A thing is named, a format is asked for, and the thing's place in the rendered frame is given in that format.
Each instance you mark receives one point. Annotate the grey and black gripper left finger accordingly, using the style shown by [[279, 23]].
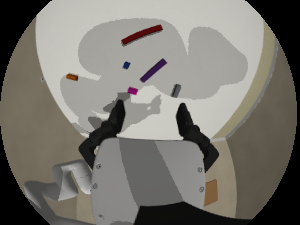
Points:
[[109, 128]]

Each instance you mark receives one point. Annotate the short magenta rod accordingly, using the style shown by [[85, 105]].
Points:
[[132, 90]]

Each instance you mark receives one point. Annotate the purple rod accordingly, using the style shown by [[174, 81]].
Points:
[[153, 70]]

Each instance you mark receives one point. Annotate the grey rod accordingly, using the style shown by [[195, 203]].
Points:
[[176, 90]]

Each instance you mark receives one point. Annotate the dark red rod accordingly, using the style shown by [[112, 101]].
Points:
[[141, 33]]

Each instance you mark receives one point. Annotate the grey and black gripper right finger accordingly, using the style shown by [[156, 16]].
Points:
[[184, 123]]

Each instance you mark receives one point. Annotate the orange rod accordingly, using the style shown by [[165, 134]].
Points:
[[72, 77]]

